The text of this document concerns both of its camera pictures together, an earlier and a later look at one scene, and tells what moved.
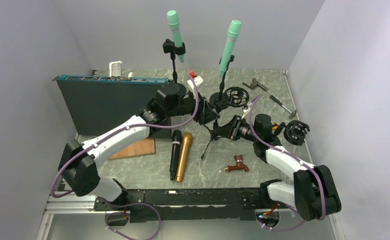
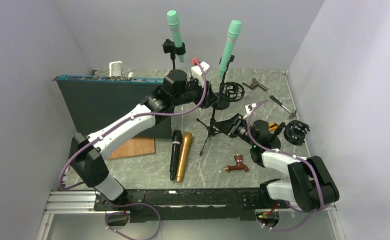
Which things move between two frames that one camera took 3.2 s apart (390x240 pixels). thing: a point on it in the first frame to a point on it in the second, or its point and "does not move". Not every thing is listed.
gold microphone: x=184 y=157 does not move
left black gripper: x=205 y=113 to x=210 y=98
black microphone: x=177 y=136 does not move
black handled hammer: x=292 y=113 does not move
